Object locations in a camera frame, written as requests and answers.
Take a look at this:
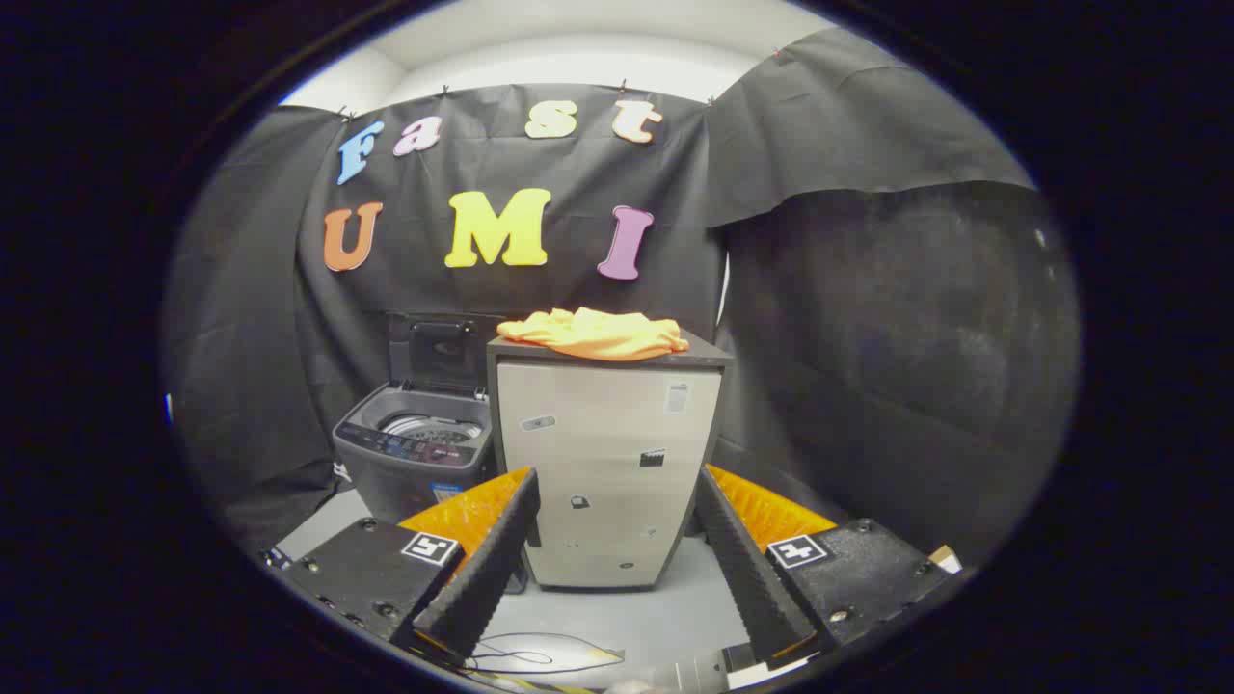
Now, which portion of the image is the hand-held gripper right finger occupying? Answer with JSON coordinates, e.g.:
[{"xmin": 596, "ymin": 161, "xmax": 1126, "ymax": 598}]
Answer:
[{"xmin": 694, "ymin": 465, "xmax": 965, "ymax": 671}]

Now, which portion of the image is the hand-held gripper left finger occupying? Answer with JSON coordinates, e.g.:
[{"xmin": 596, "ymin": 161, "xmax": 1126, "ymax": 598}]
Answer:
[{"xmin": 275, "ymin": 467, "xmax": 543, "ymax": 666}]

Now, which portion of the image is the grey washing machine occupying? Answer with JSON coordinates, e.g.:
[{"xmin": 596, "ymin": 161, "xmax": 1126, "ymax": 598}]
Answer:
[{"xmin": 333, "ymin": 381, "xmax": 495, "ymax": 526}]

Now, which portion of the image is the orange polo shirt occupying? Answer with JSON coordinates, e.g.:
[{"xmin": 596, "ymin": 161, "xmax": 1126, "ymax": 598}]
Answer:
[{"xmin": 496, "ymin": 307, "xmax": 691, "ymax": 362}]

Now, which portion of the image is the grey cabinet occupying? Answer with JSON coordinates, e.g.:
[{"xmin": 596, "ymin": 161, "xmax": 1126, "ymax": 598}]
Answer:
[{"xmin": 485, "ymin": 333, "xmax": 736, "ymax": 591}]

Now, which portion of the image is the thin black cable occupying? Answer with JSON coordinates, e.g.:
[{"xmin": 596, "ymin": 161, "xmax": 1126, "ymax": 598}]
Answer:
[{"xmin": 461, "ymin": 631, "xmax": 628, "ymax": 676}]

